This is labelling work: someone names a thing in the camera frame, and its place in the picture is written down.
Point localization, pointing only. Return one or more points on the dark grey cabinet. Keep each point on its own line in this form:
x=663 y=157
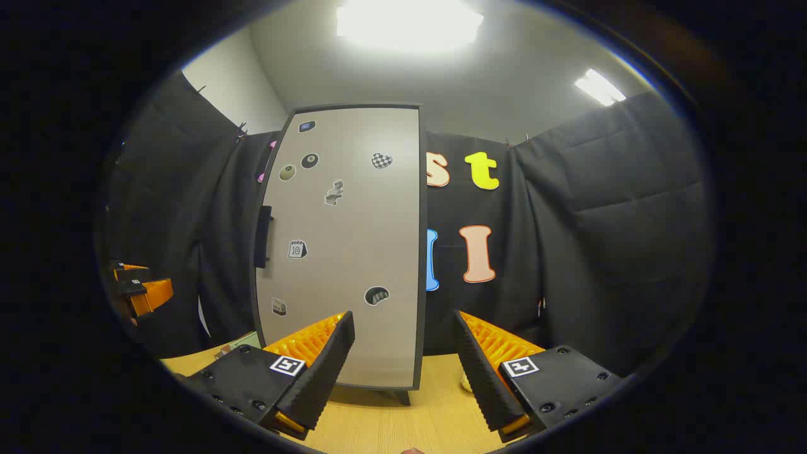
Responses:
x=423 y=284

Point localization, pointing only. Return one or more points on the green cover book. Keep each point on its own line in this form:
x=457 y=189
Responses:
x=244 y=342

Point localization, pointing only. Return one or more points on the large ceiling light panel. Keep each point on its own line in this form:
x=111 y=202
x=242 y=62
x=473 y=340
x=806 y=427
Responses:
x=410 y=22

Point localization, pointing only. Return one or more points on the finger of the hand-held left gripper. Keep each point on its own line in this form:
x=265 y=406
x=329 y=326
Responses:
x=132 y=272
x=154 y=295

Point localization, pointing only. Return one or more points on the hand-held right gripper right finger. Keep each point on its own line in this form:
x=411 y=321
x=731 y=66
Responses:
x=482 y=378

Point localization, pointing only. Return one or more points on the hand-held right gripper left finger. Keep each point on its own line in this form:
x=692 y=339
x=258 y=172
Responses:
x=328 y=372

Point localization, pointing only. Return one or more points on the black backdrop cloth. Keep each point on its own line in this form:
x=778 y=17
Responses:
x=599 y=221

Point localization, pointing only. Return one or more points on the small ceiling light panel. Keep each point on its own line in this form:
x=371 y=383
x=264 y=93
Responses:
x=599 y=87

